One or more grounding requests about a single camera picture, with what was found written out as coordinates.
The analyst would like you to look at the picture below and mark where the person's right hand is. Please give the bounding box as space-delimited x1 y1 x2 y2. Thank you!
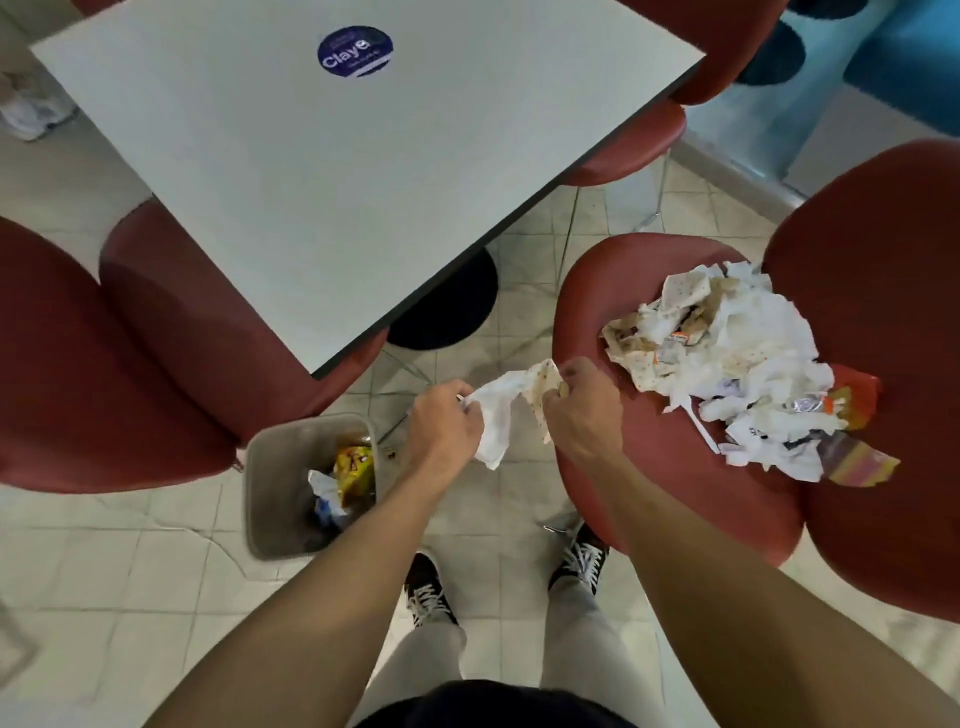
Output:
540 356 626 468

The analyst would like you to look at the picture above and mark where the person's left hand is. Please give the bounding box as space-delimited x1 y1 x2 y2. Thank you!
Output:
403 378 486 490

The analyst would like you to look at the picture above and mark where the white torn paper piece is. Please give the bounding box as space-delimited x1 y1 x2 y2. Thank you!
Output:
459 358 565 472

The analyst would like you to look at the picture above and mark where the person's left forearm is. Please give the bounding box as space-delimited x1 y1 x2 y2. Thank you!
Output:
142 459 470 728

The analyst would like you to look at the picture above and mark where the person's right forearm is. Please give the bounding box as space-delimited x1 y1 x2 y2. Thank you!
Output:
577 441 960 728

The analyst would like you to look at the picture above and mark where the black round table base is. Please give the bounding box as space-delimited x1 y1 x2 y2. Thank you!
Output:
385 246 501 353

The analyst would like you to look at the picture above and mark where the yellow snack wrapper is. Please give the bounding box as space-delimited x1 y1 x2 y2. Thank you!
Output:
333 443 376 513

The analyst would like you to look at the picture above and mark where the white crumpled plastic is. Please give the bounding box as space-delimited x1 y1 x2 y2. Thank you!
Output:
306 469 352 528

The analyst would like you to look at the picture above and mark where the pile of torn paper scraps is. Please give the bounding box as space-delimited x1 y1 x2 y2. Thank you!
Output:
600 260 852 483

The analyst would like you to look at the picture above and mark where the person's right black sneaker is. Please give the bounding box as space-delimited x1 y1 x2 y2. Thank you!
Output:
546 522 611 599

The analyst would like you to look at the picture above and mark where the person's black sneaker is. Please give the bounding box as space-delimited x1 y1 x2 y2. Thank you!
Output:
546 522 611 599
404 549 460 630

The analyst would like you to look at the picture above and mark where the grey trash bin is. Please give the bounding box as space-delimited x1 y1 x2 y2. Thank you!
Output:
243 411 381 563

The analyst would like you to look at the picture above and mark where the person's left black sneaker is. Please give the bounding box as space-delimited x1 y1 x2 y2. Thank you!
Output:
404 549 460 630

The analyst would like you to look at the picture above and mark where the person's right grey trouser leg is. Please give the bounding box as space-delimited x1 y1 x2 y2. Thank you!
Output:
538 573 672 728

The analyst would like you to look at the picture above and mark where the person's grey trouser leg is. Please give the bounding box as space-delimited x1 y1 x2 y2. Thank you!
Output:
538 573 672 728
351 618 471 728

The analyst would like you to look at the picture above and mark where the person's left grey trouser leg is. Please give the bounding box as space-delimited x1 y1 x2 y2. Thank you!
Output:
351 618 471 728

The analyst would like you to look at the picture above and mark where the red wrapper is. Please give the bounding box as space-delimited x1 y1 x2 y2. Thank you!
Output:
827 364 884 432

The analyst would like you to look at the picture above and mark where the pink yellow striped wrapper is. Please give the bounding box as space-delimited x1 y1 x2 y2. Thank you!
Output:
816 432 902 490

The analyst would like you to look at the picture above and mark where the red chair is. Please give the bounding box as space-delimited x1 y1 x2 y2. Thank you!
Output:
551 138 960 625
0 197 393 496
558 0 792 271

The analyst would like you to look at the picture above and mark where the person's black shirt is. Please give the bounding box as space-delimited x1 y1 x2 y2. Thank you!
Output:
352 678 640 728

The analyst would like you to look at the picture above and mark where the round dark blue sticker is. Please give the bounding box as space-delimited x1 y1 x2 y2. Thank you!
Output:
315 24 396 80

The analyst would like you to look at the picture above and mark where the dark blue round cushion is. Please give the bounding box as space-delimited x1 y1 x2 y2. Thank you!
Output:
736 18 808 88

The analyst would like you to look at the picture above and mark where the blue bench seat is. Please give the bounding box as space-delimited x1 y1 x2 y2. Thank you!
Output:
841 0 960 112

